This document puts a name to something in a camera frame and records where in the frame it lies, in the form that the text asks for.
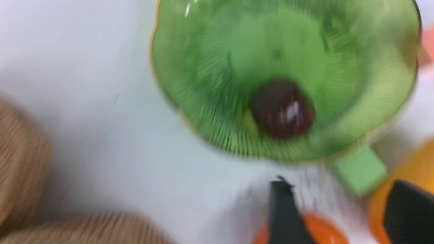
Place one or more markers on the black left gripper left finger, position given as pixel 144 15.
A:
pixel 286 223

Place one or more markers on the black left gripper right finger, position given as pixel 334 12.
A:
pixel 409 214

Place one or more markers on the purple toy mangosteen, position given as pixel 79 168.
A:
pixel 281 110

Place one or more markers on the orange toy persimmon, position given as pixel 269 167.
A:
pixel 322 230

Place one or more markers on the orange toy mango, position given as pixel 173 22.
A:
pixel 418 169

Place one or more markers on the green foam cube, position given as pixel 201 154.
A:
pixel 361 172

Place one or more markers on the green glass leaf plate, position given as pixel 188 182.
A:
pixel 356 60

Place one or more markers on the orange foam cube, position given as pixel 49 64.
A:
pixel 425 56

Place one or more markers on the woven rattan basket lid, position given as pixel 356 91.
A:
pixel 111 228

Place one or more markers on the woven rattan basket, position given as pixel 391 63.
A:
pixel 26 154

